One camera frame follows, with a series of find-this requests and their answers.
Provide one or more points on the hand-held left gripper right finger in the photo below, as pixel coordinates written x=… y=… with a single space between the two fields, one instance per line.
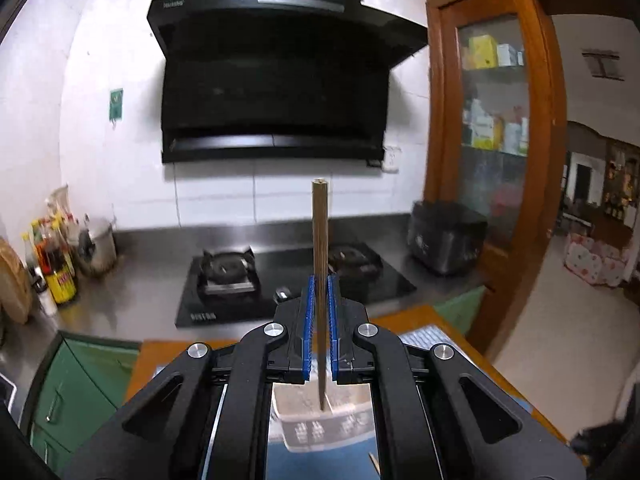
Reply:
x=334 y=330

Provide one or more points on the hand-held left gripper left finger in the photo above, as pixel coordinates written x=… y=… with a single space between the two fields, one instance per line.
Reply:
x=309 y=330

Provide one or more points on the white utensil holder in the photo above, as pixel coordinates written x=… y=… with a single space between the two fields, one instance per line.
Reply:
x=320 y=430

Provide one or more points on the wooden chopstick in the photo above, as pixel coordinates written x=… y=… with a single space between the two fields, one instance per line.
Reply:
x=320 y=230
x=374 y=462

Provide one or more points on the black gas stove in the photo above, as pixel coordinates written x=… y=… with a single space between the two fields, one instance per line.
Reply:
x=387 y=280

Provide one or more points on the blue woven mat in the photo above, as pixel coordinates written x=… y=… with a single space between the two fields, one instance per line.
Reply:
x=425 y=335

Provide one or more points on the green base cabinet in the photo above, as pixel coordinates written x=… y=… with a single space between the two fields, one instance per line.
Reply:
x=80 y=385
x=462 y=310

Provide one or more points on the black rice cooker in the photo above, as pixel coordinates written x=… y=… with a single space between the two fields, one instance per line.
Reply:
x=445 y=240

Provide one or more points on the floral patterned fabric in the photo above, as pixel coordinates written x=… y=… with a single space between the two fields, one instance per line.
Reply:
x=595 y=260

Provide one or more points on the steel pot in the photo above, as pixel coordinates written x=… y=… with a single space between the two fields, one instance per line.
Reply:
x=99 y=247

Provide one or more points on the wooden glass-door cabinet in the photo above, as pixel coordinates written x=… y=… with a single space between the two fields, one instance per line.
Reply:
x=440 y=110

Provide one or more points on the black range hood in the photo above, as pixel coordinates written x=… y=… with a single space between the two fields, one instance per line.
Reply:
x=275 y=85

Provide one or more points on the yellow box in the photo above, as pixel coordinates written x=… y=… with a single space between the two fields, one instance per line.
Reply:
x=482 y=51
x=487 y=132

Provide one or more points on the yellow seasoning canister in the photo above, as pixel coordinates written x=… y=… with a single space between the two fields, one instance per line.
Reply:
x=62 y=285

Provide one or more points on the small white bottle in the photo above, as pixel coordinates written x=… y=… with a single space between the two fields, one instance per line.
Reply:
x=48 y=304

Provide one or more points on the cluster of condiment bottles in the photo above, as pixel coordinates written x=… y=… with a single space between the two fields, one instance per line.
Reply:
x=47 y=245

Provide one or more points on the clear plastic bag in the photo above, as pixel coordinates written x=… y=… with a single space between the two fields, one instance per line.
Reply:
x=59 y=202

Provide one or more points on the round brown wooden board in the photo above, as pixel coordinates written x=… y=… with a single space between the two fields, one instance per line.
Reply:
x=14 y=280

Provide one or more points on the ceiling vent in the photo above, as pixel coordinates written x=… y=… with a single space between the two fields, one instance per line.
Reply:
x=604 y=64

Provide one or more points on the white wall socket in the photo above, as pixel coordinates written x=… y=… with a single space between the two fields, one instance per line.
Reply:
x=391 y=158

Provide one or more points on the green wall sticker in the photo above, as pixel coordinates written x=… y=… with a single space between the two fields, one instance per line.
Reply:
x=116 y=104

